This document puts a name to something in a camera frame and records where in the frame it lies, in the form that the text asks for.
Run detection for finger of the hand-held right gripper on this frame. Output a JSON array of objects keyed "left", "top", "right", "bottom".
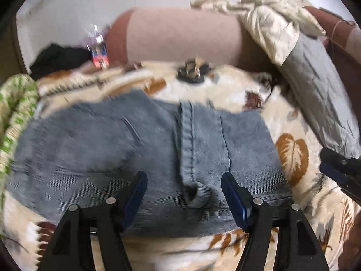
[
  {"left": 320, "top": 147, "right": 361, "bottom": 173},
  {"left": 319, "top": 162, "right": 361, "bottom": 204}
]

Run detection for blue denim pants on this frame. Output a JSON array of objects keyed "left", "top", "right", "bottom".
[{"left": 6, "top": 90, "right": 294, "bottom": 238}]

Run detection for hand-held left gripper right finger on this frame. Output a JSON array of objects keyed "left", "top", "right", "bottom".
[{"left": 221, "top": 172, "right": 330, "bottom": 271}]

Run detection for green patterned cloth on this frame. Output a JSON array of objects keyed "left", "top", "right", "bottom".
[{"left": 0, "top": 73, "right": 40, "bottom": 209}]

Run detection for brown and pink headboard cushion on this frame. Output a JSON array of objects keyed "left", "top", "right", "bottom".
[{"left": 303, "top": 6, "right": 361, "bottom": 71}]

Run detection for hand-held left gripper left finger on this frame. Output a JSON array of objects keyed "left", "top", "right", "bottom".
[{"left": 37, "top": 171, "right": 148, "bottom": 271}]

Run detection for black power plug adapter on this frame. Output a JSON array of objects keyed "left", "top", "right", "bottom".
[{"left": 176, "top": 57, "right": 212, "bottom": 83}]

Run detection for leaf printed blanket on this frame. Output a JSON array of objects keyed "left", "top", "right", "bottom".
[{"left": 0, "top": 61, "right": 361, "bottom": 271}]

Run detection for red and blue packet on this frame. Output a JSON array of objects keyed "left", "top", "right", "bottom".
[{"left": 91, "top": 47, "right": 109, "bottom": 69}]

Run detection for cream crumpled cloth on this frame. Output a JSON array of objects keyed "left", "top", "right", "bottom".
[{"left": 190, "top": 0, "right": 326, "bottom": 65}]

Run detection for thin brown string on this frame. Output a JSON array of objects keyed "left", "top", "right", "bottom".
[{"left": 327, "top": 20, "right": 356, "bottom": 60}]

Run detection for pink bolster cushion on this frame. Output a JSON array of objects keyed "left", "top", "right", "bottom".
[{"left": 106, "top": 7, "right": 271, "bottom": 71}]

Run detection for grey quilted pillow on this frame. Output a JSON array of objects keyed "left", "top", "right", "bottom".
[{"left": 278, "top": 32, "right": 361, "bottom": 159}]

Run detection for black cloth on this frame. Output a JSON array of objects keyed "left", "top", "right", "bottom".
[{"left": 30, "top": 44, "right": 93, "bottom": 79}]

